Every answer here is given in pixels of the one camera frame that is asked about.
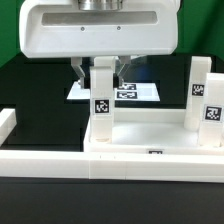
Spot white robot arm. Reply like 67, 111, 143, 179
19, 0, 181, 88

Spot white desk top tray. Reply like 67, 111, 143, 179
83, 108, 224, 156

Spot white front fence bar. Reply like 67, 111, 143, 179
0, 150, 224, 183

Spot printed marker sheet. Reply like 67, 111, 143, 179
67, 82, 160, 102

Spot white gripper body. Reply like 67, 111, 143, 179
19, 0, 179, 58

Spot white left fence block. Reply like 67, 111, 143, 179
0, 108, 17, 146

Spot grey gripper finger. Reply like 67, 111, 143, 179
71, 57, 90, 89
113, 56, 131, 88

